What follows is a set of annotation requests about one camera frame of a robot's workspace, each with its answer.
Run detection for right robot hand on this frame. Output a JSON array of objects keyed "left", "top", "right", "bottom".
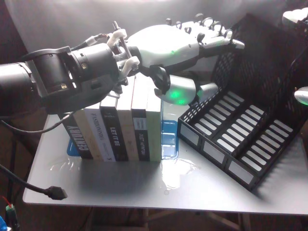
[{"left": 280, "top": 7, "right": 308, "bottom": 106}]

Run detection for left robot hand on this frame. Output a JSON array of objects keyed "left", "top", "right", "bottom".
[{"left": 127, "top": 12, "right": 246, "bottom": 107}]

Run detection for cream book gold squiggles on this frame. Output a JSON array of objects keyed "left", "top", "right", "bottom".
[{"left": 115, "top": 77, "right": 140, "bottom": 161}]

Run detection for black mesh file rack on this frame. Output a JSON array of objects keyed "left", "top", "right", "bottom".
[{"left": 177, "top": 13, "right": 308, "bottom": 193}]

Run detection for pale green book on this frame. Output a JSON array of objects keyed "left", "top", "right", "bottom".
[{"left": 145, "top": 77, "right": 165, "bottom": 163}]

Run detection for white backdrop cloth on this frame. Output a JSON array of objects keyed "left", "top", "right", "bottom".
[{"left": 4, "top": 0, "right": 292, "bottom": 80}]

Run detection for black LET IT BE book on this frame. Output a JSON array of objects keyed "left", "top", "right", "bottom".
[{"left": 99, "top": 96, "right": 129, "bottom": 162}]

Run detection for white FASHIONISTA book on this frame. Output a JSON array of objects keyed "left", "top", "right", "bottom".
[{"left": 84, "top": 105, "right": 116, "bottom": 162}]

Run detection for black CENTURY book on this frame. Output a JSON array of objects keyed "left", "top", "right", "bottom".
[{"left": 57, "top": 113, "right": 94, "bottom": 160}]

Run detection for table leg frame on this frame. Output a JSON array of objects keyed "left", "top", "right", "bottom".
[{"left": 91, "top": 207, "right": 251, "bottom": 231}]

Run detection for USB plug cable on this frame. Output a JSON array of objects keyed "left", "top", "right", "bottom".
[{"left": 0, "top": 163, "right": 68, "bottom": 201}]

